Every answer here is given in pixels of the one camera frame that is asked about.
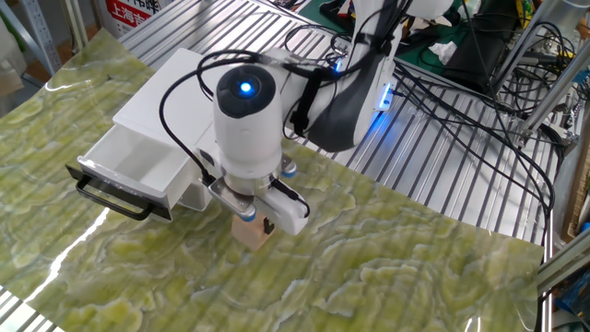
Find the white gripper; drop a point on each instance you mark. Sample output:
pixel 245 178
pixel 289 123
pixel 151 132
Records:
pixel 286 212

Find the light wooden cube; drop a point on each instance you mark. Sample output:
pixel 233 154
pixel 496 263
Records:
pixel 249 233

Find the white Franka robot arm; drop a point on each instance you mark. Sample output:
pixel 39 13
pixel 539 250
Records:
pixel 249 129

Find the green marble pattern mat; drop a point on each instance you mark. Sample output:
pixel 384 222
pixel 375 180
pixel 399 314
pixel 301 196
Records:
pixel 299 253

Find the silver wrist box blue cap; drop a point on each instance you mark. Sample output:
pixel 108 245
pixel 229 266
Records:
pixel 288 168
pixel 232 200

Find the green desk mat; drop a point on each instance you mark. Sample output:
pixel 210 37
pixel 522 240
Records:
pixel 313 11

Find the crumpled white tissue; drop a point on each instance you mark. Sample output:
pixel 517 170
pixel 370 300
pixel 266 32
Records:
pixel 442 51

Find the red white printed sign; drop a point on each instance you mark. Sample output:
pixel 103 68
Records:
pixel 129 14

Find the black case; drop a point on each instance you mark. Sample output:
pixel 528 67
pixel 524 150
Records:
pixel 479 50

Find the brown woven board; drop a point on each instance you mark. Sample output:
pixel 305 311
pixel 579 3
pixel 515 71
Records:
pixel 581 198

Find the blue plastic item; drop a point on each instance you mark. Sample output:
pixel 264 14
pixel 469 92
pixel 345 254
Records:
pixel 576 295

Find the yellow tool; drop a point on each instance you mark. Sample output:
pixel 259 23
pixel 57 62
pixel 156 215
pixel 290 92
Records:
pixel 525 14

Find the aluminium frame rail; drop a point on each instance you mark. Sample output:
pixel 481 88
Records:
pixel 567 267

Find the aluminium post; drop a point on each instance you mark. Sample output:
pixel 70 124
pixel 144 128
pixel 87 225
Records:
pixel 553 99
pixel 530 39

